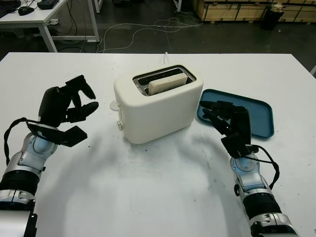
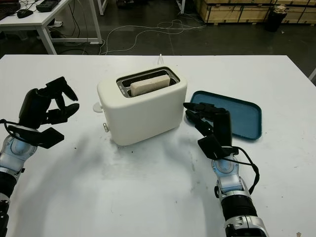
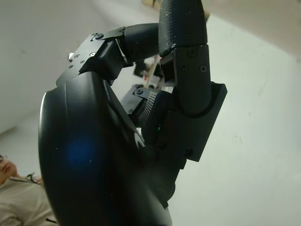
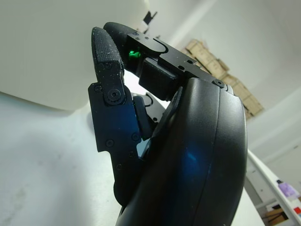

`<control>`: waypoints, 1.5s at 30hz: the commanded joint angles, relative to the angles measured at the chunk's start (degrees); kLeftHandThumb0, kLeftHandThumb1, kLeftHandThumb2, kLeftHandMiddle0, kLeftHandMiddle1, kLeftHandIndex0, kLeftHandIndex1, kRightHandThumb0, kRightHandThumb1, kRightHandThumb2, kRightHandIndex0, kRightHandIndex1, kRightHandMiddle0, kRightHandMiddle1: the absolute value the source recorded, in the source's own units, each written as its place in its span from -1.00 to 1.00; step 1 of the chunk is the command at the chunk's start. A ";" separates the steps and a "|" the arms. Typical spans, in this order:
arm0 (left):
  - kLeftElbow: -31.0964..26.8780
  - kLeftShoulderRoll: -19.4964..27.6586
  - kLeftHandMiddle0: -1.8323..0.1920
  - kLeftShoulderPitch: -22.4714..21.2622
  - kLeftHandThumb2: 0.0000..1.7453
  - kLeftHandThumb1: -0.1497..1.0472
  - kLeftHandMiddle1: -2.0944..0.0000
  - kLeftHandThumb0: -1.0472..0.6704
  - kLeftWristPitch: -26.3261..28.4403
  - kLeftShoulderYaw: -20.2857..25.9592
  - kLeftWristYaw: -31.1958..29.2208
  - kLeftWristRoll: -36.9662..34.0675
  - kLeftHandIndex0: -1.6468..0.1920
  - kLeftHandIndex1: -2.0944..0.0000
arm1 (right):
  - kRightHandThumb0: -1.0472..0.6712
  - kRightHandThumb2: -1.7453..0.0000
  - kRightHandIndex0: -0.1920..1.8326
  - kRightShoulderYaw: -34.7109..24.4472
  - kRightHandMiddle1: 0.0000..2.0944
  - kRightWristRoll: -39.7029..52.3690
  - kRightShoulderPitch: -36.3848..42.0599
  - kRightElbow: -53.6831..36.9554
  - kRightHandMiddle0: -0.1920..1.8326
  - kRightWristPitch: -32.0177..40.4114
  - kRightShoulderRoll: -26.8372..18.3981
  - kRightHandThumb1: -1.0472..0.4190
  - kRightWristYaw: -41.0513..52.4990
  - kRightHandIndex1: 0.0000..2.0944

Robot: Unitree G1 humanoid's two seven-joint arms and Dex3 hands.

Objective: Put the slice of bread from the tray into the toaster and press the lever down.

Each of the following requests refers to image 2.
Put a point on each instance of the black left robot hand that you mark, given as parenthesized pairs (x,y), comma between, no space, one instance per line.
(32,108)

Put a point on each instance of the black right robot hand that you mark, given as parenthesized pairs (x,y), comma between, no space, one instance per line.
(223,126)

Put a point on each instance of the blue plastic tray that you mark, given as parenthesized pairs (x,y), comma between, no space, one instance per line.
(242,116)

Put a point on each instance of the white toaster lever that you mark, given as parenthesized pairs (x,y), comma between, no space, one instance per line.
(97,107)

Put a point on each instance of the white two-slot toaster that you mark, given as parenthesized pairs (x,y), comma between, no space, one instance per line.
(143,118)

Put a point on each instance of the slice of bread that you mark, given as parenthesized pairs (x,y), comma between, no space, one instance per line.
(150,85)

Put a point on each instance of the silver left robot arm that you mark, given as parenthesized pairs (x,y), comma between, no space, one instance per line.
(14,153)

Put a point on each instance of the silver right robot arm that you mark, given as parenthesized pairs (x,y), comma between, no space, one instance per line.
(229,180)

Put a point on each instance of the silver toaster dial knob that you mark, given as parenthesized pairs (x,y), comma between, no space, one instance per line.
(106,127)

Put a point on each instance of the white office desk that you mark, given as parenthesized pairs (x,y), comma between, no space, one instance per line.
(37,19)

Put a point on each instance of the black computer mouse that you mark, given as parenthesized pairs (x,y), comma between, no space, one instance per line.
(24,13)

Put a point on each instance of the black laptop keyboard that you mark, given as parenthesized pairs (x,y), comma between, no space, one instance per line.
(7,11)

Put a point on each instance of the grey chair part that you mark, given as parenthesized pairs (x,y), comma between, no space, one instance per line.
(313,75)

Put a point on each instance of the black handheld device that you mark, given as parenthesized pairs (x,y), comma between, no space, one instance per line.
(48,6)

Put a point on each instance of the black trash bin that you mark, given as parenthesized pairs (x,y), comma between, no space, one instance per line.
(272,23)

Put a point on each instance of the wooden shipping crate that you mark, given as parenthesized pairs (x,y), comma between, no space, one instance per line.
(229,11)
(301,11)

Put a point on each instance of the crumpled paper in bin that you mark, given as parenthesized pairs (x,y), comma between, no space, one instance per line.
(279,11)

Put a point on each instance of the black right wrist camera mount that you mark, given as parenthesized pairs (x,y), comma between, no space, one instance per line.
(209,146)

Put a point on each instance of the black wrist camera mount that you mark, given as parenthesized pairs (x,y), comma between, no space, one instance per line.
(49,137)
(209,146)

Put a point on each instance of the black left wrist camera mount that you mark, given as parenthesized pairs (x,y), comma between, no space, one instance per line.
(49,137)

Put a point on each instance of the white desk leg frame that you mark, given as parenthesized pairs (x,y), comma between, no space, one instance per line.
(101,7)
(182,6)

